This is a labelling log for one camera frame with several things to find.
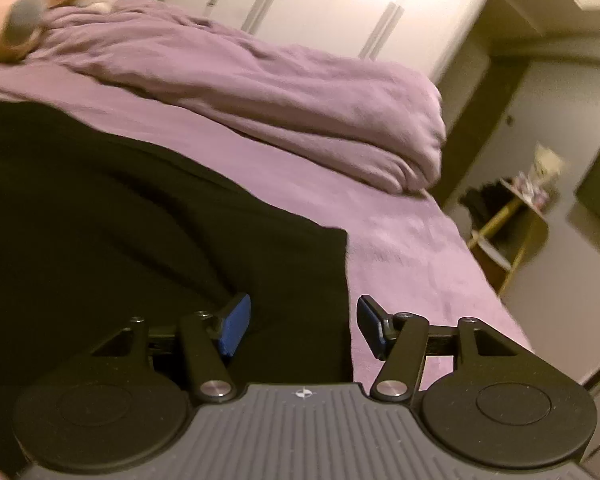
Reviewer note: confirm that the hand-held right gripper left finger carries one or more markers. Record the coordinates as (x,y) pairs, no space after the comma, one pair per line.
(236,321)

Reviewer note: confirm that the dark cloth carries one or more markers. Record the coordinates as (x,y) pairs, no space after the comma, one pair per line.
(485,205)

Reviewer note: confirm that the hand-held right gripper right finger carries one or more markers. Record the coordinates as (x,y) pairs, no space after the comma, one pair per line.
(370,321)

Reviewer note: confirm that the black long-sleeved sweater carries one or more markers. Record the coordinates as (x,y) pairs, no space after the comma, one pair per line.
(145,240)

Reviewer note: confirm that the white paper bag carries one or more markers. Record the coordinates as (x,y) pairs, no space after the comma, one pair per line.
(547,165)

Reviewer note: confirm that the purple duvet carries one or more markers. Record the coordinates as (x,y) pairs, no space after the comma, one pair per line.
(260,80)

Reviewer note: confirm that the white wardrobe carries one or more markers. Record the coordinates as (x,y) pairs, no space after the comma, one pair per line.
(330,5)

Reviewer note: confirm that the yellow side table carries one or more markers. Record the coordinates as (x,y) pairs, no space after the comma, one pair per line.
(510,240)

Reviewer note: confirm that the purple bed sheet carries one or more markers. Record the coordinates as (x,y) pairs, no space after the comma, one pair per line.
(390,240)

